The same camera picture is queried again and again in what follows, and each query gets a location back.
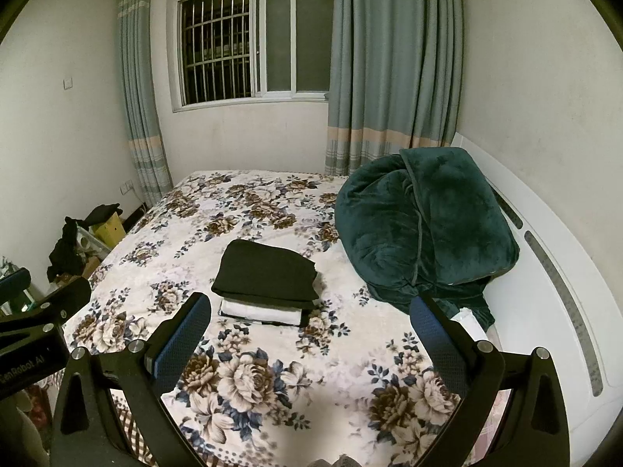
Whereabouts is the right teal curtain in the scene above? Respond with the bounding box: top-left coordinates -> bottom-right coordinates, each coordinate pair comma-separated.
325,0 -> 464,175

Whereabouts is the barred window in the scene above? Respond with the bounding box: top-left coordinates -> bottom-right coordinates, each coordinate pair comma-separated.
167,0 -> 334,111

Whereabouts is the dark green plush blanket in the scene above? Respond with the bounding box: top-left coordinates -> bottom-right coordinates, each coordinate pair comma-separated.
335,147 -> 519,329

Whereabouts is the black clothes pile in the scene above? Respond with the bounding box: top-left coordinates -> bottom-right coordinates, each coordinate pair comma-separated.
46,204 -> 123,283

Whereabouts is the teal curtain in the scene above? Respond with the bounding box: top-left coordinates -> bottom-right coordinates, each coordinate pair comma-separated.
117,0 -> 172,207
325,0 -> 464,175

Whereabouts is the white bed headboard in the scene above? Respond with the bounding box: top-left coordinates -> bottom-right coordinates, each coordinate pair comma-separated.
453,134 -> 622,466

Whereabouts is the yellow cardboard box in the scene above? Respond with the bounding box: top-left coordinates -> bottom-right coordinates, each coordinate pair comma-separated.
93,213 -> 126,249

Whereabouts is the wall socket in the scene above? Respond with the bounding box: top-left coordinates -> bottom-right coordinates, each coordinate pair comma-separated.
119,180 -> 133,195

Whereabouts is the white folded garment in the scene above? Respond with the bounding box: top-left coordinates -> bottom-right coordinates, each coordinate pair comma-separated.
218,298 -> 305,327

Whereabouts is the black striped sweater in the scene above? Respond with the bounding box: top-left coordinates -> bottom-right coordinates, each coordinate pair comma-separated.
211,239 -> 319,309

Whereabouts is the left teal curtain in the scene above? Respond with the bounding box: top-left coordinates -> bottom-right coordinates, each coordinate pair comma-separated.
117,0 -> 172,207

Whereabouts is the floral bed blanket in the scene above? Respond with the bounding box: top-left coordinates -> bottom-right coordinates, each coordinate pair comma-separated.
65,171 -> 458,466

